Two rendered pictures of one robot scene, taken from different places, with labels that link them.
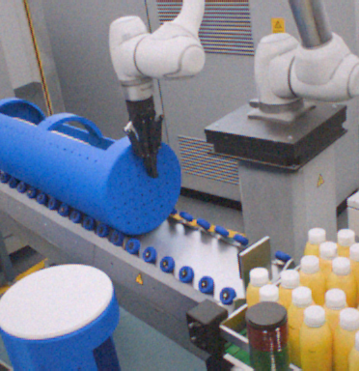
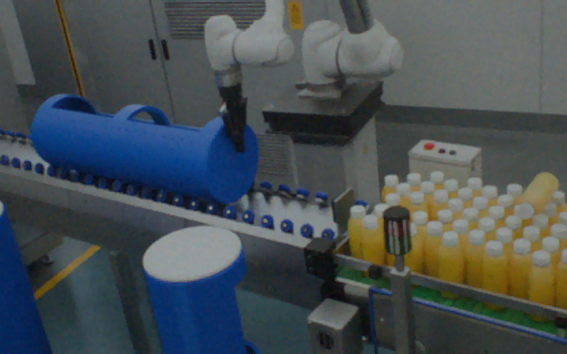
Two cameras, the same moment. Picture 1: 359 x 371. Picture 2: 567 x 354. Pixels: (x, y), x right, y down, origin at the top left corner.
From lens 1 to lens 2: 0.92 m
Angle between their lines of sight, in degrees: 13
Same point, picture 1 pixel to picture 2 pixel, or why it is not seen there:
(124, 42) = (221, 38)
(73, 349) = (222, 286)
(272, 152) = (328, 125)
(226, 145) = (284, 124)
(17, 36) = not seen: outside the picture
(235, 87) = (252, 73)
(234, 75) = not seen: hidden behind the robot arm
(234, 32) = (249, 17)
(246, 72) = not seen: hidden behind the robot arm
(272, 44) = (320, 31)
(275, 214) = (329, 182)
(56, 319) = (203, 264)
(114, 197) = (212, 170)
